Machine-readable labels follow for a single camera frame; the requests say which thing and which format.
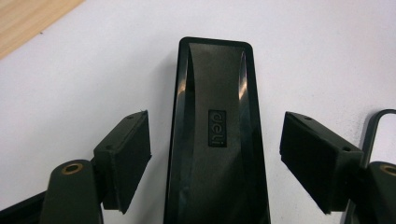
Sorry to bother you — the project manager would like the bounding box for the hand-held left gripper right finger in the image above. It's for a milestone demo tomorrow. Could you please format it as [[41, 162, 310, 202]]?
[[278, 110, 365, 216]]

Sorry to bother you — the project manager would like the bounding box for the wooden table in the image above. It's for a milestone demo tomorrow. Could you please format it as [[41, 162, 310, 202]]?
[[0, 0, 86, 61]]

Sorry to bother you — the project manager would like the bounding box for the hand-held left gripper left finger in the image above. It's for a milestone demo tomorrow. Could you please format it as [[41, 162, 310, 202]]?
[[92, 109, 153, 216]]

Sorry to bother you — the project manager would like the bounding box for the black whiteboard eraser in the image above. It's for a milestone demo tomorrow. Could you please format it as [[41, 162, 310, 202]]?
[[163, 35, 272, 224]]

